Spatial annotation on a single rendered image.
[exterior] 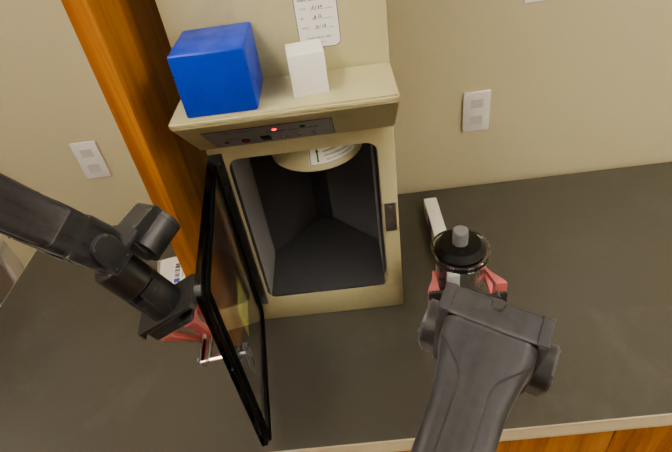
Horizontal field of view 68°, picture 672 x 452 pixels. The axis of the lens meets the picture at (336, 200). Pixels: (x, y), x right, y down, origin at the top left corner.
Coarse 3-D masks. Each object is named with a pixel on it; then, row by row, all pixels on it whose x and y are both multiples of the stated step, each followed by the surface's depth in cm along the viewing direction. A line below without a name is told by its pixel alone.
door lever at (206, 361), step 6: (204, 336) 76; (210, 336) 77; (204, 342) 76; (210, 342) 76; (204, 348) 75; (210, 348) 75; (204, 354) 74; (210, 354) 74; (198, 360) 73; (204, 360) 73; (210, 360) 73; (216, 360) 73; (222, 360) 73; (204, 366) 73
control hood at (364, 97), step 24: (336, 72) 74; (360, 72) 73; (384, 72) 72; (264, 96) 71; (288, 96) 70; (312, 96) 69; (336, 96) 68; (360, 96) 67; (384, 96) 66; (192, 120) 68; (216, 120) 67; (240, 120) 68; (264, 120) 68; (288, 120) 70; (336, 120) 72; (360, 120) 74; (384, 120) 75; (192, 144) 76
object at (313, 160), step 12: (360, 144) 93; (276, 156) 92; (288, 156) 90; (300, 156) 88; (312, 156) 88; (324, 156) 88; (336, 156) 89; (348, 156) 90; (288, 168) 90; (300, 168) 89; (312, 168) 88; (324, 168) 88
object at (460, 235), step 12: (456, 228) 88; (444, 240) 90; (456, 240) 88; (468, 240) 90; (480, 240) 89; (444, 252) 88; (456, 252) 88; (468, 252) 87; (480, 252) 88; (456, 264) 87; (468, 264) 87
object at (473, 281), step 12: (432, 240) 93; (432, 252) 90; (444, 264) 88; (480, 264) 87; (444, 276) 90; (456, 276) 89; (468, 276) 89; (480, 276) 90; (468, 288) 91; (480, 288) 93
